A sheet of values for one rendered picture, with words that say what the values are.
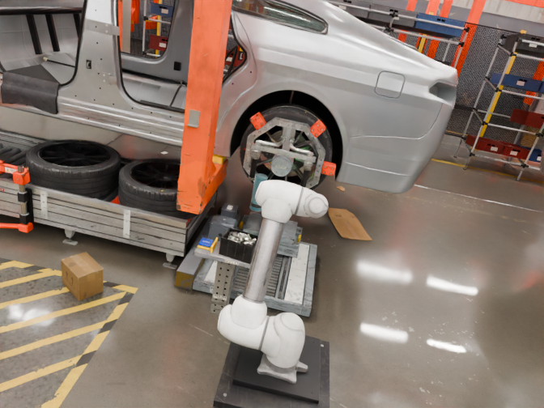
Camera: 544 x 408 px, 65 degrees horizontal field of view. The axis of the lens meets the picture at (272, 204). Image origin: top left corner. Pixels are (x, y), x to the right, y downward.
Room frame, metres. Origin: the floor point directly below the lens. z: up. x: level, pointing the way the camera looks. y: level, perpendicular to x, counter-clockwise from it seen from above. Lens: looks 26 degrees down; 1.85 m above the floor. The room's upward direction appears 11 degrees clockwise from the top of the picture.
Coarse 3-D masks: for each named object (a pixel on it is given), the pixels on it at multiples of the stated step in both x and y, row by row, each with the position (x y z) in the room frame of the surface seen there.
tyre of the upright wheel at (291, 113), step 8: (280, 104) 3.04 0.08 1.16; (288, 104) 3.02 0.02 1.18; (296, 104) 3.05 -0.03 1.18; (264, 112) 2.96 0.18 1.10; (272, 112) 2.86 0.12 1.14; (280, 112) 2.86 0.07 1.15; (288, 112) 2.85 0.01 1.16; (296, 112) 2.86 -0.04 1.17; (304, 112) 2.91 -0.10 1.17; (312, 112) 3.05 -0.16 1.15; (296, 120) 2.85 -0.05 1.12; (304, 120) 2.84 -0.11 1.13; (312, 120) 2.85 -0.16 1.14; (248, 128) 2.87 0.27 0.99; (320, 136) 2.84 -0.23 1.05; (328, 136) 2.88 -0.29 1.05; (240, 144) 2.87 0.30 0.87; (328, 144) 2.83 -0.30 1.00; (240, 152) 2.87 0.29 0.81; (328, 152) 2.83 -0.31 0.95; (240, 160) 2.87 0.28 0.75; (328, 160) 2.83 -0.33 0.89; (248, 176) 2.86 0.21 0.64; (320, 176) 2.83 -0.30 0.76; (320, 184) 2.84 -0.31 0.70
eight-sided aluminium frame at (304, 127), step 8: (272, 120) 2.79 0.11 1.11; (280, 120) 2.77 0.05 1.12; (288, 120) 2.82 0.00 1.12; (264, 128) 2.78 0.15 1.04; (296, 128) 2.76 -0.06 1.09; (304, 128) 2.76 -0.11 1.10; (248, 136) 2.79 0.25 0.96; (256, 136) 2.78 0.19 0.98; (312, 136) 2.76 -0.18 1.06; (248, 144) 2.78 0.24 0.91; (320, 144) 2.80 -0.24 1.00; (248, 152) 2.78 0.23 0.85; (320, 152) 2.75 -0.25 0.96; (248, 160) 2.78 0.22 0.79; (320, 160) 2.75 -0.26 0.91; (248, 168) 2.78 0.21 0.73; (320, 168) 2.75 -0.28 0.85; (312, 184) 2.75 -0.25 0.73
